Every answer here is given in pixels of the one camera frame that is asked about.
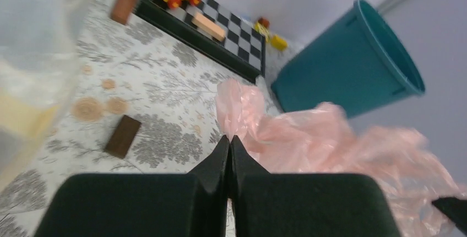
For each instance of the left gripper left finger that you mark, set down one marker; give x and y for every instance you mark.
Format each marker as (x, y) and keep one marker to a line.
(191, 204)

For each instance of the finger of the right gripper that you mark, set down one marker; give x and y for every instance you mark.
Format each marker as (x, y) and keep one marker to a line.
(455, 209)

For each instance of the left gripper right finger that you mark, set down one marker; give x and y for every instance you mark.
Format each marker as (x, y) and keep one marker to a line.
(340, 204)

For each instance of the pink trash bag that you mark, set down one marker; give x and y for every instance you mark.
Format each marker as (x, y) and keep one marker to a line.
(320, 140)

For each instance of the teal plastic trash bin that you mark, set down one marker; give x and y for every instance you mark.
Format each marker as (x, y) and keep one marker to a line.
(358, 63)

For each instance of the dark brown wooden block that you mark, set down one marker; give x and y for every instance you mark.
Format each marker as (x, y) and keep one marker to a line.
(122, 137)

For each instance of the floral patterned table mat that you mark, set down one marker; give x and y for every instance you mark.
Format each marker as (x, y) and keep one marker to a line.
(136, 70)

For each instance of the black white checkerboard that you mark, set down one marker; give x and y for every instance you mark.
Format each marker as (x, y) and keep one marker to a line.
(243, 49)

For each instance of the light wooden block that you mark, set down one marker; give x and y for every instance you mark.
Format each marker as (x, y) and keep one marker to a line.
(208, 26)

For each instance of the yellow toy figure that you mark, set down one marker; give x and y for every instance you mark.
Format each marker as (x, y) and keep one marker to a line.
(277, 42)

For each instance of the reddish brown wooden block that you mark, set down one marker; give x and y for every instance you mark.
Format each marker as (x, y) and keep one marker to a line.
(121, 11)

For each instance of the large translucent plastic bag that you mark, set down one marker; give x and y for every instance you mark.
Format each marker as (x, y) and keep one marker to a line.
(39, 74)

